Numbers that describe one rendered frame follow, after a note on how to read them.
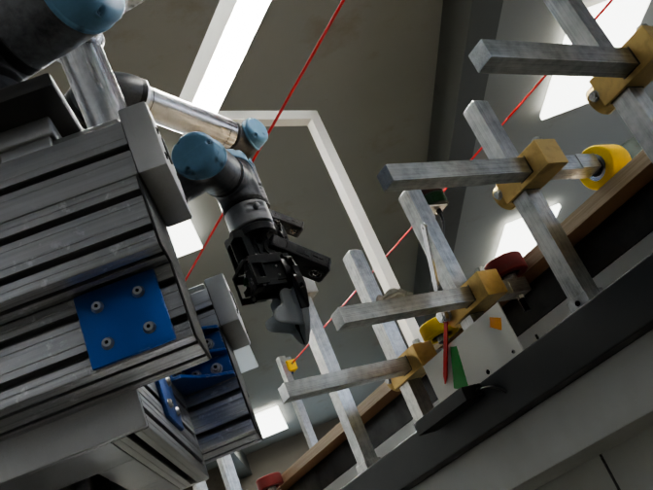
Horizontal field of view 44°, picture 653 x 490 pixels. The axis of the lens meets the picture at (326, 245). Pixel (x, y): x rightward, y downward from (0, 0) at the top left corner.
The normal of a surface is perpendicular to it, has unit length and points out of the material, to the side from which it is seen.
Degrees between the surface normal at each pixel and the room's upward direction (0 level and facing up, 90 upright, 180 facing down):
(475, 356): 90
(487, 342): 90
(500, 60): 180
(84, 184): 90
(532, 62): 180
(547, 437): 90
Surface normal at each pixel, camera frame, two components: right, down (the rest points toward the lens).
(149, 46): 0.36, 0.84
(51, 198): -0.06, -0.42
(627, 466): -0.83, 0.09
